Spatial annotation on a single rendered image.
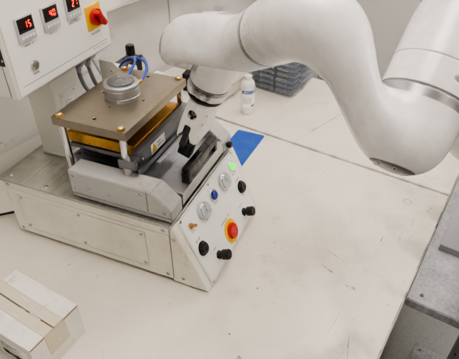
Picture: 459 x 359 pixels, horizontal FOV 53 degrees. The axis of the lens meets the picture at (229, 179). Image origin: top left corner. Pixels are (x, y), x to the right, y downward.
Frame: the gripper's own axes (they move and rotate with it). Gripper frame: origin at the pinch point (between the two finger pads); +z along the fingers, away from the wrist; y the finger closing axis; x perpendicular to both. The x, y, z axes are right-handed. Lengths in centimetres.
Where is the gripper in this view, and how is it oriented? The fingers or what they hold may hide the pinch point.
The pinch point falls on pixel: (187, 147)
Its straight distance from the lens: 104.9
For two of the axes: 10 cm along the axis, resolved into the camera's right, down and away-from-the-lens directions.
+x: -8.7, -4.9, 0.7
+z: -3.2, 6.7, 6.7
